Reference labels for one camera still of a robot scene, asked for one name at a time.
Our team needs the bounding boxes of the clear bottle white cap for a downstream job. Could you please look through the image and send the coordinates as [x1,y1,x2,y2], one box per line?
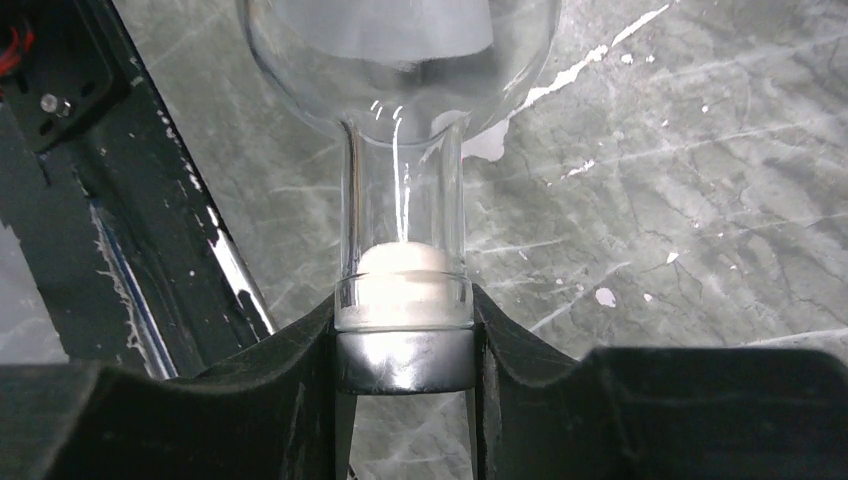
[237,1,561,395]

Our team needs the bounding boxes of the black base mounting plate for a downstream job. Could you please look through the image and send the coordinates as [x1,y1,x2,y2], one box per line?
[1,1,275,379]

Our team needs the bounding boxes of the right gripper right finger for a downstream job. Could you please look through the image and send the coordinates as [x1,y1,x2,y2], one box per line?
[469,287,847,479]

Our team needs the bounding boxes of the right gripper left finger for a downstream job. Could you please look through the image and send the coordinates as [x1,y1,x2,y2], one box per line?
[1,299,349,479]

